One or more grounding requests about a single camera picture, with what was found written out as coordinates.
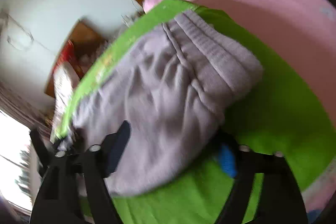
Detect lilac knit pants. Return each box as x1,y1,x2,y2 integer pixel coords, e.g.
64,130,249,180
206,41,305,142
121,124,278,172
70,10,263,196

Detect window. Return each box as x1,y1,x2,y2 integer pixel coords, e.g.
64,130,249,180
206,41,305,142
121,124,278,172
0,111,41,212

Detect green cartoon blanket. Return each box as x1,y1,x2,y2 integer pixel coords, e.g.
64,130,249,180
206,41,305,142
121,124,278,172
57,0,335,223

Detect floral curtain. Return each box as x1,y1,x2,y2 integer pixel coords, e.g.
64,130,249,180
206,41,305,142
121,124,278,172
0,81,52,137

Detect pink floral quilt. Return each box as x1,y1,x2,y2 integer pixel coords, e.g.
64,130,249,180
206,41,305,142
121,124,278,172
52,61,80,133

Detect red pillow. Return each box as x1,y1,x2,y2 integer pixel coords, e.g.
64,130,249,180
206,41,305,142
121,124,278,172
52,40,80,75

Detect left wooden headboard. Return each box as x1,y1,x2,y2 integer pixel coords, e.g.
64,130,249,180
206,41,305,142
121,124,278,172
44,20,106,98

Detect pink bed sheet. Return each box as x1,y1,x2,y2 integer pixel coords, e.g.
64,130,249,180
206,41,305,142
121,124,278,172
143,0,335,211

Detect white wall cable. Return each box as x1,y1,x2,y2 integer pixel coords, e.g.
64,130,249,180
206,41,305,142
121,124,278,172
0,9,57,57

